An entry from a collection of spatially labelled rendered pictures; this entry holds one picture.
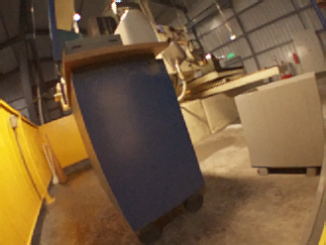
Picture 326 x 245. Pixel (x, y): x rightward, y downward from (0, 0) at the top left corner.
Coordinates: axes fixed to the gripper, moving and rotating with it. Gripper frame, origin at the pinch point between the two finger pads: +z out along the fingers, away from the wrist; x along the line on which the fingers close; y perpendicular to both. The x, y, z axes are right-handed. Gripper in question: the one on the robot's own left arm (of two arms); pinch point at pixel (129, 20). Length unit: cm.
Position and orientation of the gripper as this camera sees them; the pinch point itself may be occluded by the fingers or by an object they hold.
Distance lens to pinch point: 98.8
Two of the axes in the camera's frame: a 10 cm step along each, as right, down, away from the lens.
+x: -8.0, 3.2, -5.1
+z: 3.3, 9.4, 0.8
